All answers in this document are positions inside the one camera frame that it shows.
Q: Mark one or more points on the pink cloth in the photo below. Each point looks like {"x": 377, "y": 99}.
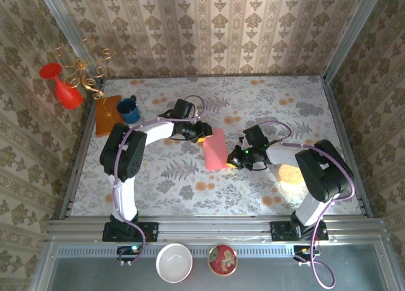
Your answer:
{"x": 216, "y": 152}

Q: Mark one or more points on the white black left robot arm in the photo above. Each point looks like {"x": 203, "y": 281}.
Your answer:
{"x": 123, "y": 152}

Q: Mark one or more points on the round cork coaster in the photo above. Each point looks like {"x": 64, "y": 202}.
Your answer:
{"x": 289, "y": 174}

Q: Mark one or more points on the blue enamel mug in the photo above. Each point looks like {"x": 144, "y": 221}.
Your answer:
{"x": 129, "y": 112}

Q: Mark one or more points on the orange wooden board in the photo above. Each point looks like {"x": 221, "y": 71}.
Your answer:
{"x": 106, "y": 123}

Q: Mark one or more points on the red patterned bowl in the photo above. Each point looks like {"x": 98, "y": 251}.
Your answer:
{"x": 222, "y": 260}

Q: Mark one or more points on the small black controller box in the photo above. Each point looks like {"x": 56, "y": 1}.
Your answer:
{"x": 302, "y": 253}
{"x": 126, "y": 254}

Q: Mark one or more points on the white bowl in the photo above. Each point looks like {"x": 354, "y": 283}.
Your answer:
{"x": 174, "y": 262}

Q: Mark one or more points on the red plastic goblet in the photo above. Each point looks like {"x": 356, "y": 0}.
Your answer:
{"x": 68, "y": 96}

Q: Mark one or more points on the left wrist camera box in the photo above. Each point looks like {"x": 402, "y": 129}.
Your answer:
{"x": 183, "y": 109}

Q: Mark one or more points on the aluminium front rail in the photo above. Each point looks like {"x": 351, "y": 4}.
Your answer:
{"x": 215, "y": 229}

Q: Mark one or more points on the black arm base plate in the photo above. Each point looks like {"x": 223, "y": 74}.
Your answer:
{"x": 280, "y": 231}
{"x": 148, "y": 231}

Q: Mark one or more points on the aluminium side rail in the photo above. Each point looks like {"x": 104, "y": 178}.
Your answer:
{"x": 87, "y": 129}
{"x": 342, "y": 129}

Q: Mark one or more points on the aluminium corner post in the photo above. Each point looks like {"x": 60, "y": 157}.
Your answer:
{"x": 360, "y": 19}
{"x": 64, "y": 19}

